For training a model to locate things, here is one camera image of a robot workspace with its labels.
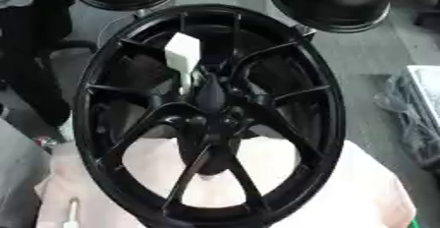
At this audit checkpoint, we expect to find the black spoked wheel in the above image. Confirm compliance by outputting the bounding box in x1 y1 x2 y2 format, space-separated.
70 3 348 228

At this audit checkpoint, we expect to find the person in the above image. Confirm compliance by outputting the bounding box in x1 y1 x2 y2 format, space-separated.
0 0 100 128

